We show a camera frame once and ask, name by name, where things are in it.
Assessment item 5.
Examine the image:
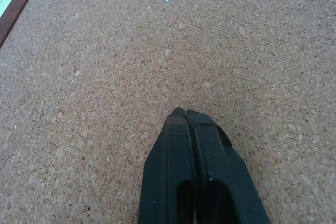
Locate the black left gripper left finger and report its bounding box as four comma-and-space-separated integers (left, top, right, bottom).
137, 107, 196, 224

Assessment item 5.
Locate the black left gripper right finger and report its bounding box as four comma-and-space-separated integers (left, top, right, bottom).
185, 109, 271, 224

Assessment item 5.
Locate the cork board with brown frame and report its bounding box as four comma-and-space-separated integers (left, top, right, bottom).
0, 0, 336, 224

